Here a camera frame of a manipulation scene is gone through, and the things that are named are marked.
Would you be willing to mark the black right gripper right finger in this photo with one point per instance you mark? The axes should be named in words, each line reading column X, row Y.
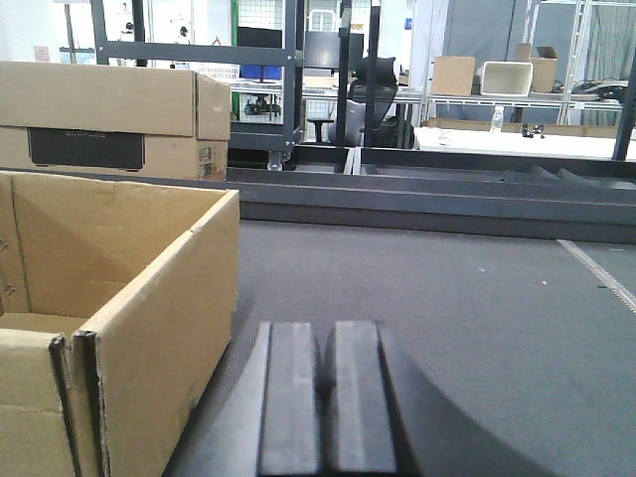
column 385, row 417

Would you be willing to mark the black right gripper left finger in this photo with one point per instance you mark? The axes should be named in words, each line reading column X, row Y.
column 269, row 424

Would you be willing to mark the brown cardboard carton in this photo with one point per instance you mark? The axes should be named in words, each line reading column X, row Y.
column 116, row 306

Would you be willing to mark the dark grey conveyor belt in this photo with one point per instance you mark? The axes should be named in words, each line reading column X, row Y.
column 529, row 336

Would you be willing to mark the black office chair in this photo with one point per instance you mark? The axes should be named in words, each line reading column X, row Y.
column 369, row 100

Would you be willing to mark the white work table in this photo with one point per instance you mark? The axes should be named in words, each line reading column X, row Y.
column 512, row 144

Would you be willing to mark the clear plastic bottle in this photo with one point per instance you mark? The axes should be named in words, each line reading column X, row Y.
column 497, row 119

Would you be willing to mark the closed cardboard box black label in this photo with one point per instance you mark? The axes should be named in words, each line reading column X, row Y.
column 139, row 122

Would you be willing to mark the small brown cardboard box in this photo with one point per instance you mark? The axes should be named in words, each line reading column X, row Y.
column 453, row 75

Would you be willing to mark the white plastic tub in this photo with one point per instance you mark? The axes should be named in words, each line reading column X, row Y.
column 509, row 79

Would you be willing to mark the open cardboard box far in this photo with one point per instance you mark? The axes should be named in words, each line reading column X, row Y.
column 544, row 65

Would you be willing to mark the black computer monitor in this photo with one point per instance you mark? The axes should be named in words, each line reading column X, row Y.
column 259, row 37

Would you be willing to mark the black conveyor side frame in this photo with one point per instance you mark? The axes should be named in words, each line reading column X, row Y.
column 479, row 194

